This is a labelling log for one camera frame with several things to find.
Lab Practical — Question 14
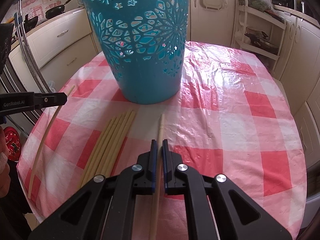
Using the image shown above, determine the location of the wooden chopstick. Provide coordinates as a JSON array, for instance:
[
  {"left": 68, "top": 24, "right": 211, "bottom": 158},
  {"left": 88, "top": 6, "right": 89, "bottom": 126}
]
[
  {"left": 18, "top": 95, "right": 78, "bottom": 202},
  {"left": 95, "top": 110, "right": 132, "bottom": 175},
  {"left": 149, "top": 114, "right": 165, "bottom": 240},
  {"left": 102, "top": 111, "right": 136, "bottom": 177},
  {"left": 88, "top": 113, "right": 125, "bottom": 180},
  {"left": 81, "top": 115, "right": 121, "bottom": 186},
  {"left": 78, "top": 117, "right": 115, "bottom": 189}
]

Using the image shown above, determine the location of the white storage trolley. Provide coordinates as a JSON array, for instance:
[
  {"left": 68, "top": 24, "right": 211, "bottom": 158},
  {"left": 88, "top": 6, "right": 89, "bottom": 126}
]
[{"left": 231, "top": 0, "right": 287, "bottom": 70}]

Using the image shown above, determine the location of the teal perforated plastic basket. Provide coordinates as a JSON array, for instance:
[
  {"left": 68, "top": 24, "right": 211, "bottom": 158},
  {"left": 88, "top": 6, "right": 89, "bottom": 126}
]
[{"left": 82, "top": 0, "right": 189, "bottom": 105}]

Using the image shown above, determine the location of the red patterned bag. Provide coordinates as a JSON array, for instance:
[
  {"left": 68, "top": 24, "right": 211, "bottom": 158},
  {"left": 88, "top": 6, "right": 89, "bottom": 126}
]
[{"left": 4, "top": 126, "right": 22, "bottom": 161}]

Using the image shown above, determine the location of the black wok on stove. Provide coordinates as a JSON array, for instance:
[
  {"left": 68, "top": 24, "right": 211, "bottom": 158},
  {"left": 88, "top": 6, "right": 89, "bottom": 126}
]
[{"left": 23, "top": 14, "right": 39, "bottom": 33}]

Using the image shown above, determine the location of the person's left hand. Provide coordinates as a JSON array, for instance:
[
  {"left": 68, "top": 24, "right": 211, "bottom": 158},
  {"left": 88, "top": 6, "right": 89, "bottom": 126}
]
[{"left": 0, "top": 127, "right": 11, "bottom": 198}]

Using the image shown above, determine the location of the pink checkered plastic tablecloth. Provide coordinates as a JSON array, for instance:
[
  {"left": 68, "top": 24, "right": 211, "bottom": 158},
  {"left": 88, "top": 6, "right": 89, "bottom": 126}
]
[{"left": 27, "top": 42, "right": 307, "bottom": 238}]

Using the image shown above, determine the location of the black frying pan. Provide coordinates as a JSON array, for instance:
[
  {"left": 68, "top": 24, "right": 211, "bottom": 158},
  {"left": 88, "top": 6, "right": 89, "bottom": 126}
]
[{"left": 45, "top": 0, "right": 72, "bottom": 20}]

